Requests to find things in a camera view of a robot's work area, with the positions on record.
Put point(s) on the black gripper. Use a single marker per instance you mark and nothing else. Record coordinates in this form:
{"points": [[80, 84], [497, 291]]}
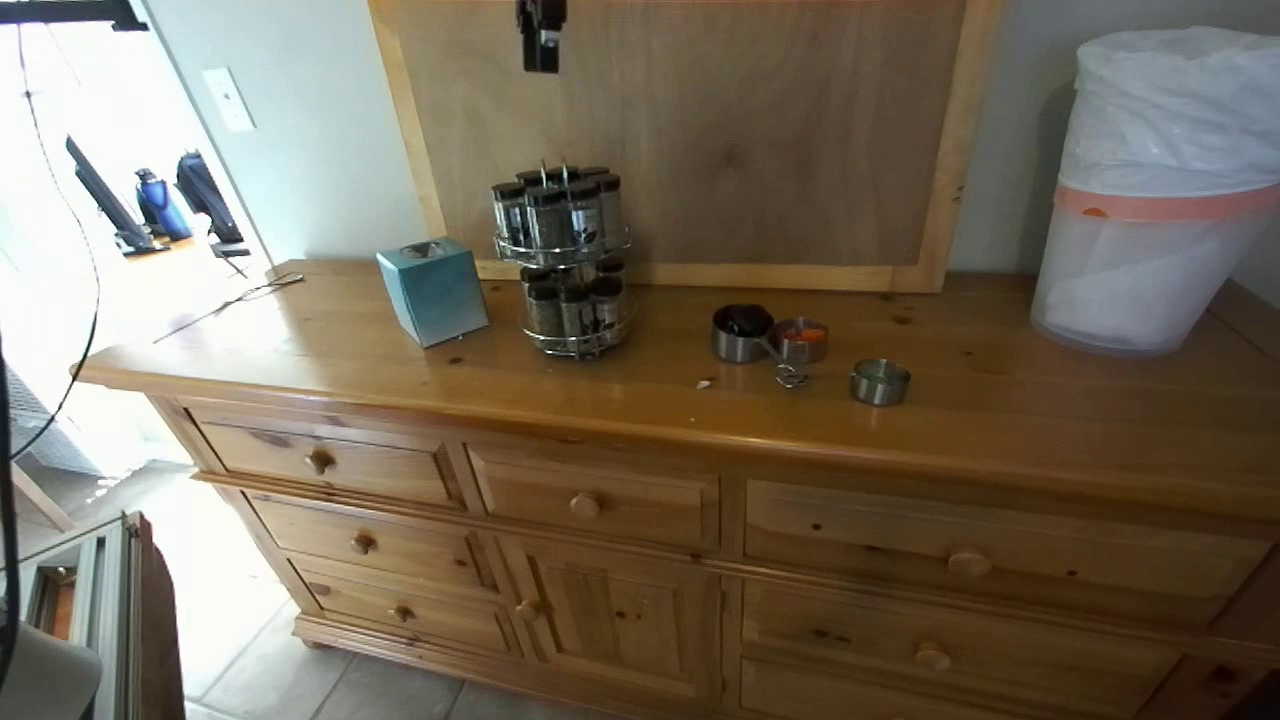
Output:
{"points": [[543, 17]]}

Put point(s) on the black lid spice jar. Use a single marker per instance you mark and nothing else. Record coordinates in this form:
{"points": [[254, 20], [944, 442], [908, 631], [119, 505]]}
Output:
{"points": [[610, 303], [577, 307], [566, 172], [548, 216], [508, 223], [543, 307], [586, 212]]}

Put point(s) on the large plywood board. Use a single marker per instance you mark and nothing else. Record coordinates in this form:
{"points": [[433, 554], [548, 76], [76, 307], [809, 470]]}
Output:
{"points": [[774, 132]]}

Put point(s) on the teal tissue box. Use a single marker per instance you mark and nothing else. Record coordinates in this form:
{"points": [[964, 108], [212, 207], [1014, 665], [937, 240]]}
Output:
{"points": [[430, 291]]}

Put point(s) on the steel cup with dark inside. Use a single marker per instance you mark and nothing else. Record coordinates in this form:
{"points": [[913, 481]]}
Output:
{"points": [[742, 337]]}

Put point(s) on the dark navy bottle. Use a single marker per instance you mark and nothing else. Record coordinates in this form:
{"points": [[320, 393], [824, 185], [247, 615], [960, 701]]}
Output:
{"points": [[206, 200]]}

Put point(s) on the steel cup with red inside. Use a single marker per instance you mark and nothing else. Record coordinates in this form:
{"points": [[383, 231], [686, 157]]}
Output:
{"points": [[802, 343]]}

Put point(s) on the blue bottle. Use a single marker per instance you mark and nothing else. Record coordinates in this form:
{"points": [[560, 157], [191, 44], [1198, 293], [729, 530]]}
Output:
{"points": [[162, 207]]}

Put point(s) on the wooden drawer knob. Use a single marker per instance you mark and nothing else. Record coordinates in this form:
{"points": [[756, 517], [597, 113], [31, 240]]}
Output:
{"points": [[527, 605], [971, 562], [586, 505], [367, 540], [320, 460], [407, 615], [933, 657]]}

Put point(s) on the black tilted stand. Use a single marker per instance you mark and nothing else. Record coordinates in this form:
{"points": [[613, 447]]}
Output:
{"points": [[100, 200]]}

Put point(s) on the small plain steel cup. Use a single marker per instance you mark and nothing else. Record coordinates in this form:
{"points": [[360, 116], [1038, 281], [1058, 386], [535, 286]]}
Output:
{"points": [[881, 380]]}

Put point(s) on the black overhead bar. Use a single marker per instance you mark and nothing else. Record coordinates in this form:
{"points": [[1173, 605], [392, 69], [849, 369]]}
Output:
{"points": [[65, 12]]}

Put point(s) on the pine wood dresser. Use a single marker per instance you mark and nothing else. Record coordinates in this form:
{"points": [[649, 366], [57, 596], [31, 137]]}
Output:
{"points": [[1002, 414]]}

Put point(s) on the white lined trash bin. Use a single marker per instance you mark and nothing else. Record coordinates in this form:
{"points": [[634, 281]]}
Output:
{"points": [[1163, 185]]}

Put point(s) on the white light switch plate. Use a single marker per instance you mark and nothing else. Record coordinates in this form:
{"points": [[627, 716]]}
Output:
{"points": [[225, 97]]}

